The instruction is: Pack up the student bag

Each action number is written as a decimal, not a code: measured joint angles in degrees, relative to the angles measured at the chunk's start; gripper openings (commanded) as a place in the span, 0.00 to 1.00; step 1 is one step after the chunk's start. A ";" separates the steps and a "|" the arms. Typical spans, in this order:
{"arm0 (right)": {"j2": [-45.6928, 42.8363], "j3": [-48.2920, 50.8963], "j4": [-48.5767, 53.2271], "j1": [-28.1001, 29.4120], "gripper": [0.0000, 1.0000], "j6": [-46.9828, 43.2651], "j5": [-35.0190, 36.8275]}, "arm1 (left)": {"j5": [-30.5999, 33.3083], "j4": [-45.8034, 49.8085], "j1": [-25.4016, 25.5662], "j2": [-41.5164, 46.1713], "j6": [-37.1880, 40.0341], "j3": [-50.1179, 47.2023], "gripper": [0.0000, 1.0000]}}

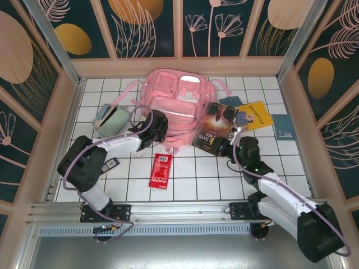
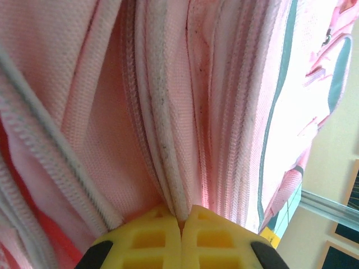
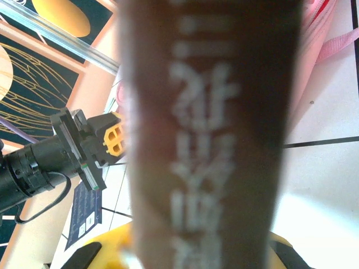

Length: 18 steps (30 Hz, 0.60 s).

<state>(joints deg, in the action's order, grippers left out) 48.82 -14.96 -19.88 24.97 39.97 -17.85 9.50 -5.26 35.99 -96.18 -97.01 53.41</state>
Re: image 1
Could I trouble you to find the dark book red cover art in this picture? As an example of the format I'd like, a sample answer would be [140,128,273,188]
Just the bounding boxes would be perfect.
[191,101,239,156]

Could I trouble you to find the pink backpack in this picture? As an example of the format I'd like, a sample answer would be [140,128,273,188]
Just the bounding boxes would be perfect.
[109,68,231,155]

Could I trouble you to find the yellow book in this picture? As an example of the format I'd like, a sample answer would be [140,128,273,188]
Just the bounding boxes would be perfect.
[234,100,274,132]

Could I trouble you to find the teal notebook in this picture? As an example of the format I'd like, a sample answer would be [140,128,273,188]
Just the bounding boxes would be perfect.
[270,114,296,141]

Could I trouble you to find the mint green glasses case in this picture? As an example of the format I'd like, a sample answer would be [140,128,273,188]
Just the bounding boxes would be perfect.
[98,108,130,138]

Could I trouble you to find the red package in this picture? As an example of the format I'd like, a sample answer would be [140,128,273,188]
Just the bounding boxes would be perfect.
[148,152,173,191]

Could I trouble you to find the teal booklet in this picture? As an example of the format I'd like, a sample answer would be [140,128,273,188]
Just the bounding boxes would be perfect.
[219,95,242,107]

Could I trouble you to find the dark blue book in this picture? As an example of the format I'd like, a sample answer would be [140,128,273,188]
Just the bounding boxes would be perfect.
[102,157,121,176]

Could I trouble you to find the grey metal sheet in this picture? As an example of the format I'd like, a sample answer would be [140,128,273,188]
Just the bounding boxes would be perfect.
[27,235,337,269]

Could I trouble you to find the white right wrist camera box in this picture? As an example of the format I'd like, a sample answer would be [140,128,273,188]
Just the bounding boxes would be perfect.
[229,126,245,145]

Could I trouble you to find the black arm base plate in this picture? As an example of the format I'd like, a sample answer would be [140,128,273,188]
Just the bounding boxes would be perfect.
[80,203,132,224]
[229,201,281,222]

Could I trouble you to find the aluminium side rail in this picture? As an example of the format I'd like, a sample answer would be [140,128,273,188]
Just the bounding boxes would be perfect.
[42,80,85,203]
[279,80,317,198]

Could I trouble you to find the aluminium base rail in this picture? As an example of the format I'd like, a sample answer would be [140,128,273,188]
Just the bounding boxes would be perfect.
[26,198,333,225]

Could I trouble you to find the wall panel pink leaf outlines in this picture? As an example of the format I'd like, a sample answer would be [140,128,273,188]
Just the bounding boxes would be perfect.
[319,98,359,201]

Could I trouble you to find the slotted grey cable tray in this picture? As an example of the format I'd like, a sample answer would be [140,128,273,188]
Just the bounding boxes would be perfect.
[36,226,326,239]

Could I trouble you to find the wall panel gold circle leaves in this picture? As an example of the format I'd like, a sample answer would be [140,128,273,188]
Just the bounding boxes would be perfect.
[100,0,176,59]

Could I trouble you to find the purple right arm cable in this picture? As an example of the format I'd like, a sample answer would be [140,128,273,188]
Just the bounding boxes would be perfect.
[227,131,351,257]

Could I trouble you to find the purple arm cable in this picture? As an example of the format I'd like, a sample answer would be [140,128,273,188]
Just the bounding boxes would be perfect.
[63,106,155,244]
[227,131,351,257]

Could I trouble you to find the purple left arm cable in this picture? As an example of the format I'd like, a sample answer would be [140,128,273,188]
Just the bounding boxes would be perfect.
[63,106,155,244]

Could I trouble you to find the wall panel pink flowers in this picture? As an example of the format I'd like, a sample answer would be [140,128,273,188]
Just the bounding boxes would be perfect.
[182,0,245,58]

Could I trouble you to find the aluminium frame post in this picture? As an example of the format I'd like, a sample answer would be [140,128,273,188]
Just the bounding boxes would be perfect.
[24,0,85,86]
[276,0,329,82]

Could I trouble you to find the wall panel beige circle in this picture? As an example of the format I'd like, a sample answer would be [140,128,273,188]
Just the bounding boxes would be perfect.
[246,0,312,58]

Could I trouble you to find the wall panel gold oval feathers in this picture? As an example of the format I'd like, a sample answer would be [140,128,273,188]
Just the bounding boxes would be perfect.
[293,0,359,121]

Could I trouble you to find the wall panel flower outline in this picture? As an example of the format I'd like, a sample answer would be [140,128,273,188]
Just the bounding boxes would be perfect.
[0,98,39,205]

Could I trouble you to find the wall panel beige disc gold lines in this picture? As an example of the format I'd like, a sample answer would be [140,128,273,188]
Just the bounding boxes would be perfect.
[0,0,61,124]

